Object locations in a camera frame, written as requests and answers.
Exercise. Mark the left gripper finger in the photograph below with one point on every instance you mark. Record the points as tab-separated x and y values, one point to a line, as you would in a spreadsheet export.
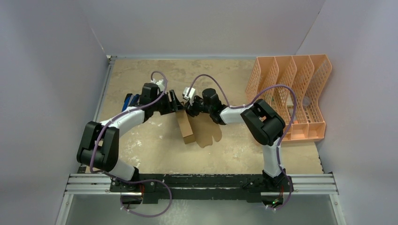
175	104
169	107

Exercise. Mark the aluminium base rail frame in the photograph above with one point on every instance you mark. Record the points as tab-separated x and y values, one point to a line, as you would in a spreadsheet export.
252	188

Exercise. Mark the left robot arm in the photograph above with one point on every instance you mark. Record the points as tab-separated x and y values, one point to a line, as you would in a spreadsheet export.
99	146

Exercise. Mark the blue stapler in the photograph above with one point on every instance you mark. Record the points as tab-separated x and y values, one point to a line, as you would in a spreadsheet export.
130	100

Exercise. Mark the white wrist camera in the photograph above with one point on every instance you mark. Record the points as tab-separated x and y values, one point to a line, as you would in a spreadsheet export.
189	93
161	83

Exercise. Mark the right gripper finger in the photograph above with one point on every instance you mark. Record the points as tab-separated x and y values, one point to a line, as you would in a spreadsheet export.
189	109
198	106

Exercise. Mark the orange plastic file organizer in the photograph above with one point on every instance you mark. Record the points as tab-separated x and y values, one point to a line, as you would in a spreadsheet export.
306	75

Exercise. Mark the brown cardboard box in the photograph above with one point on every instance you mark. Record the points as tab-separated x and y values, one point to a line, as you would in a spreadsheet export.
200	129

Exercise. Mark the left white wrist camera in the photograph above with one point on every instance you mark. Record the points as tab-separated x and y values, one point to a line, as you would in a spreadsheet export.
161	83

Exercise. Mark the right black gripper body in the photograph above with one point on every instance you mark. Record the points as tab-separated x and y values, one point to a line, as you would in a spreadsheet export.
191	106

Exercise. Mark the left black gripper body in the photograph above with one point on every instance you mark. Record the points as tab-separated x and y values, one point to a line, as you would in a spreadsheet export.
163	97

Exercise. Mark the purple round item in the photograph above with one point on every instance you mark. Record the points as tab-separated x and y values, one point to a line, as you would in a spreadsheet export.
306	101

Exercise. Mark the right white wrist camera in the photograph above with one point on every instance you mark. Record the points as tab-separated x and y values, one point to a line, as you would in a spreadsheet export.
189	93

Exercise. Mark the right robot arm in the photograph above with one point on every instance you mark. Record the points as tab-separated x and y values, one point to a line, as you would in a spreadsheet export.
263	122

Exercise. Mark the white block in organizer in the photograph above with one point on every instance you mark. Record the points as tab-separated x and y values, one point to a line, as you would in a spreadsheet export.
289	101

